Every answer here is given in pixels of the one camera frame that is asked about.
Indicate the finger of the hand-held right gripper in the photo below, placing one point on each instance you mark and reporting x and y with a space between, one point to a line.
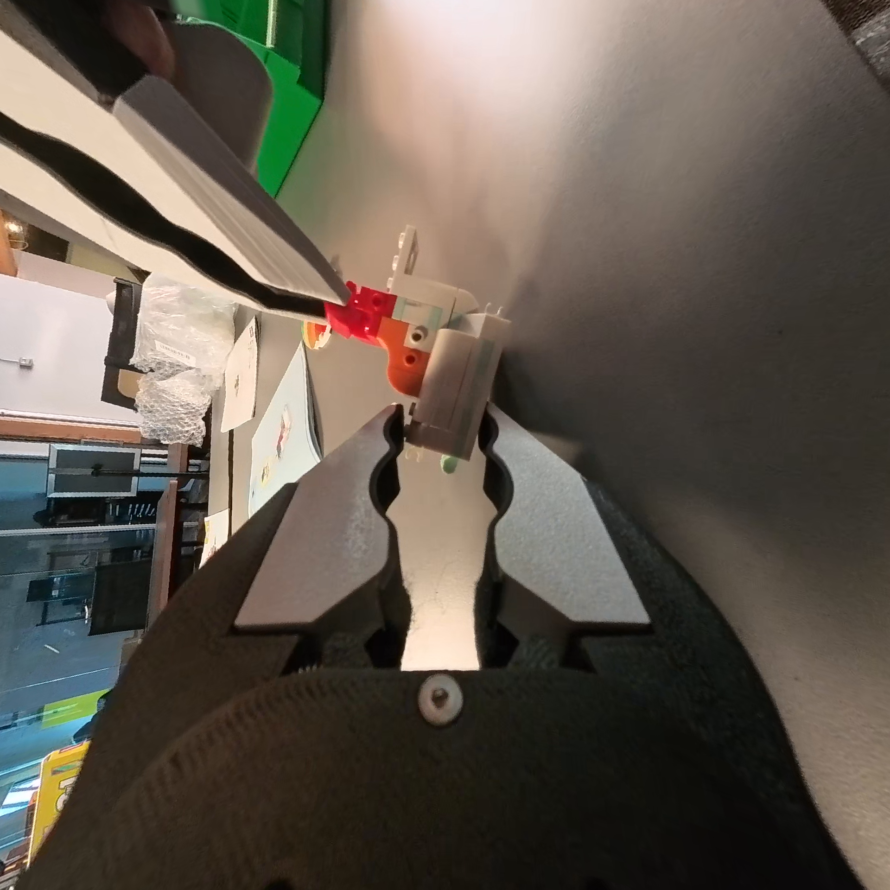
83 208
229 201

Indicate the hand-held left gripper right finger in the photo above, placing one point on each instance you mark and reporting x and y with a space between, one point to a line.
563 556

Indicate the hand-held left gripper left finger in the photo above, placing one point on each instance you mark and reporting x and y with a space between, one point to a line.
327 556

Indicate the white red green lego build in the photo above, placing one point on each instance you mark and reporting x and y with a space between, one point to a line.
452 375

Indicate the mint green lego brick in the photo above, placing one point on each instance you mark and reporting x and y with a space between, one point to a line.
453 464

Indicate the rainbow oval lego build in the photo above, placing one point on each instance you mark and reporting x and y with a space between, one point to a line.
316 335

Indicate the person's right hand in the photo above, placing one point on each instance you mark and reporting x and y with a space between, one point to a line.
149 42

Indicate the green box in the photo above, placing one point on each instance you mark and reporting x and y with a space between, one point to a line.
295 90

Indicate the printed paper sheet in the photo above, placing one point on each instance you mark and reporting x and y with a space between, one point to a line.
212 539

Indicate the black cardboard box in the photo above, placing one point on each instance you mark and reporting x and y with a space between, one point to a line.
124 327

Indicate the light blue instruction booklet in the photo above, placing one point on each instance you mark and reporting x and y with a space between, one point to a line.
285 431

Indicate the clear plastic bag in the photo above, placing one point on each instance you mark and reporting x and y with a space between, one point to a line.
174 327

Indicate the white paper leaflet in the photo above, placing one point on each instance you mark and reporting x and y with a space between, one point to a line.
240 382

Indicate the bubble wrap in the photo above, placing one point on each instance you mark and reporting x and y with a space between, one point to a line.
170 410

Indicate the yellow box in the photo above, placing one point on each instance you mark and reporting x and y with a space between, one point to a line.
59 799

